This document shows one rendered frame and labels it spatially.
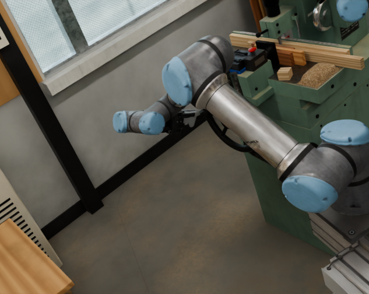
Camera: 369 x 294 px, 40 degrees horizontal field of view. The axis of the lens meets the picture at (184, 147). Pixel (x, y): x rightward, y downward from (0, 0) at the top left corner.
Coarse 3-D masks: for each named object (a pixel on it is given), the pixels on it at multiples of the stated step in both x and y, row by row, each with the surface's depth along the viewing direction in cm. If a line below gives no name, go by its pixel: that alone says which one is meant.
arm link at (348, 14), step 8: (336, 0) 137; (344, 0) 130; (352, 0) 129; (360, 0) 129; (368, 0) 130; (336, 8) 135; (344, 8) 131; (352, 8) 130; (360, 8) 130; (344, 16) 132; (352, 16) 132; (360, 16) 131
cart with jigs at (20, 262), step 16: (0, 240) 223; (16, 240) 219; (0, 256) 213; (16, 256) 210; (32, 256) 207; (0, 272) 205; (16, 272) 201; (32, 272) 198; (48, 272) 195; (0, 288) 197; (16, 288) 194; (32, 288) 191; (48, 288) 188; (64, 288) 186
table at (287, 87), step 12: (240, 48) 216; (276, 72) 188; (300, 72) 183; (336, 72) 175; (348, 72) 178; (276, 84) 185; (288, 84) 180; (324, 84) 171; (336, 84) 176; (264, 96) 185; (300, 96) 178; (312, 96) 173; (324, 96) 173
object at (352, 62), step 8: (248, 48) 211; (296, 48) 190; (304, 48) 188; (312, 56) 185; (320, 56) 182; (328, 56) 179; (336, 56) 176; (344, 56) 174; (352, 56) 172; (336, 64) 178; (344, 64) 175; (352, 64) 173; (360, 64) 170
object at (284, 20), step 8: (280, 8) 193; (288, 8) 190; (280, 16) 187; (288, 16) 189; (264, 24) 189; (272, 24) 185; (280, 24) 188; (288, 24) 190; (272, 32) 188; (280, 32) 189
